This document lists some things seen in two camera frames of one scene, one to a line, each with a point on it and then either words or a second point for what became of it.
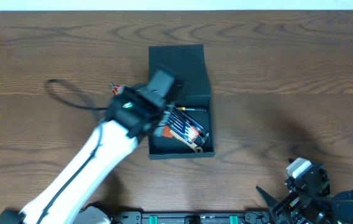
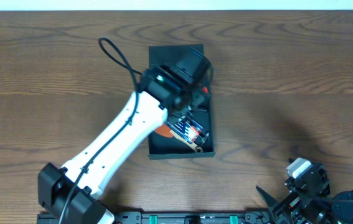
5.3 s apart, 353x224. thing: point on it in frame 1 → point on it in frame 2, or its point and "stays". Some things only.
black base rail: (218, 218) stays
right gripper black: (297, 203) stays
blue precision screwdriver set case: (183, 126) stays
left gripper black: (166, 116) → (185, 115)
